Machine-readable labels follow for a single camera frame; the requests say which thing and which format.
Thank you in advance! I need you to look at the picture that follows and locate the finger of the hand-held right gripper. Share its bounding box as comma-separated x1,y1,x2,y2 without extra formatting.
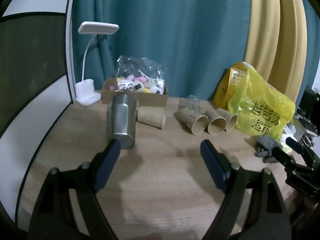
286,137,320,163
272,147,313,172

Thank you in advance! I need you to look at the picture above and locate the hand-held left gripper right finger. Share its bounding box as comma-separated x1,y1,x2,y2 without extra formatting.
200,139,293,240

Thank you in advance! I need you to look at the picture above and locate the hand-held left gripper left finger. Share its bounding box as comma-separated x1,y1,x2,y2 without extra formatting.
27,138,122,240

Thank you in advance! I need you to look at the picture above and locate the stainless steel cup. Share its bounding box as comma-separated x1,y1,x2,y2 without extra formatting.
106,94,138,150

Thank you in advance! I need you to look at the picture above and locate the brown paper cup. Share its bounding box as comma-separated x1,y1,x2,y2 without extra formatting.
204,110,227,134
137,106,168,129
178,107,209,135
216,108,238,132

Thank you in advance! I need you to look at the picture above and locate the grey cloth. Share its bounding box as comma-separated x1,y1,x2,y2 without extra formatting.
254,134,283,163

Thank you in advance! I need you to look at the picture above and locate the dark desk clutter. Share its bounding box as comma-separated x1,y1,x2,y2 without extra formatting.
282,84,320,148

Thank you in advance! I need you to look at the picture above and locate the yellow plastic bag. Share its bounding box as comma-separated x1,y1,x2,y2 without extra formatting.
212,62,296,141

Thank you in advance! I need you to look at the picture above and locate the clear plastic bottle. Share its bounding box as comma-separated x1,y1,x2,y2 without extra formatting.
178,95,202,114

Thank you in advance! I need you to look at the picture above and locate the white desk lamp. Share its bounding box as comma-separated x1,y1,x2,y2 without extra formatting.
75,22,120,106

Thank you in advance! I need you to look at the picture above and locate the cardboard box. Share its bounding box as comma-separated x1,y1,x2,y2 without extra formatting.
101,77,170,108

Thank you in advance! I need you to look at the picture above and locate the clear bag of plush toys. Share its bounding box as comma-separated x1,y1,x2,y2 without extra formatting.
115,55,167,95

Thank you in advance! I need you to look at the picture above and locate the yellow curtain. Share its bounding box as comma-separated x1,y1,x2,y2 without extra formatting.
243,0,308,101

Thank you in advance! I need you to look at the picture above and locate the teal curtain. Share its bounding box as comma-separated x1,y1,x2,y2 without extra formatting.
71,0,253,101

